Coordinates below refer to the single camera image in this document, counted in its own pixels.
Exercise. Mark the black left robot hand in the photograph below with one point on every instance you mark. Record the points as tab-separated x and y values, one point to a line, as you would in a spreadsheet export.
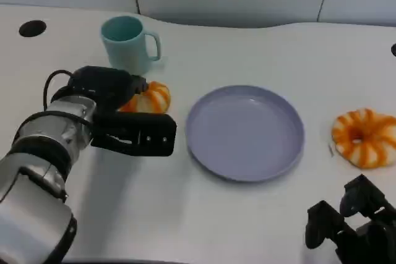
102	84

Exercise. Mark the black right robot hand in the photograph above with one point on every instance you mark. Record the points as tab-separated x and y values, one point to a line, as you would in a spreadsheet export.
371	233

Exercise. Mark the orange white pumpkin-shaped bread roll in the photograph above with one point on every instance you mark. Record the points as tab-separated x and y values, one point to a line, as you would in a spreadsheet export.
154	100

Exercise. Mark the pale green mug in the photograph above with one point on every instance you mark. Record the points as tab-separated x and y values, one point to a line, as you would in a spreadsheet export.
127	53

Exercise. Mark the black table grommet hole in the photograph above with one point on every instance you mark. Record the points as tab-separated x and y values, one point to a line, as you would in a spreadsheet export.
32	28

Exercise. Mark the lilac plate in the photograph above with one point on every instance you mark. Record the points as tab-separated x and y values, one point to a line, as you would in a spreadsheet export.
244	134

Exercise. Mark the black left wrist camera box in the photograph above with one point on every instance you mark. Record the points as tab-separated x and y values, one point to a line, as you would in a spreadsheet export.
136	134

